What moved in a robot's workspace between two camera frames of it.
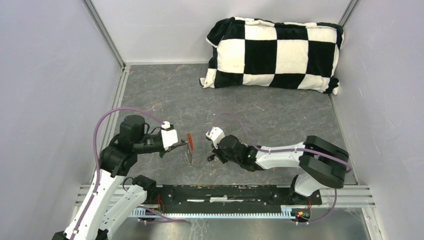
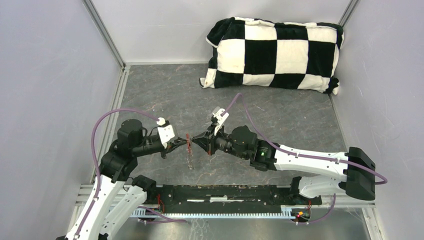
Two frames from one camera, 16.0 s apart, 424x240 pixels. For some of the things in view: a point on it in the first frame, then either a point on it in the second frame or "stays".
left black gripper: x=162 y=153 stays
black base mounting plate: x=217 y=195 stays
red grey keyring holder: x=190 y=149 stays
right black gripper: x=217 y=151 -> x=208 y=140
